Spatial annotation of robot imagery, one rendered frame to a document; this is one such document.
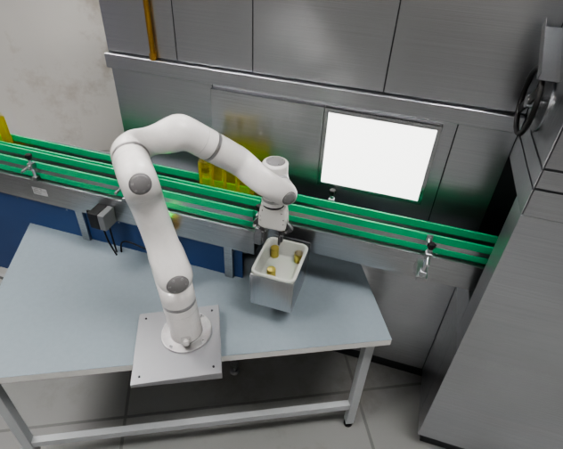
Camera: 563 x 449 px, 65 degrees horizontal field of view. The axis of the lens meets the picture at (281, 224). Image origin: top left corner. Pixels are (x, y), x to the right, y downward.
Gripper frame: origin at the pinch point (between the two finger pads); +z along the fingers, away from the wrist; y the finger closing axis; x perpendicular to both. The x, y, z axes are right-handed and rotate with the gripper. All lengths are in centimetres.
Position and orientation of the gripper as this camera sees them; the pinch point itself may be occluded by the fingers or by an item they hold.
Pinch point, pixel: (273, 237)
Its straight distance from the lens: 159.3
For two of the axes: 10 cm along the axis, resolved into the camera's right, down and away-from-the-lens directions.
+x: -2.8, 5.8, -7.6
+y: -9.6, -2.1, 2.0
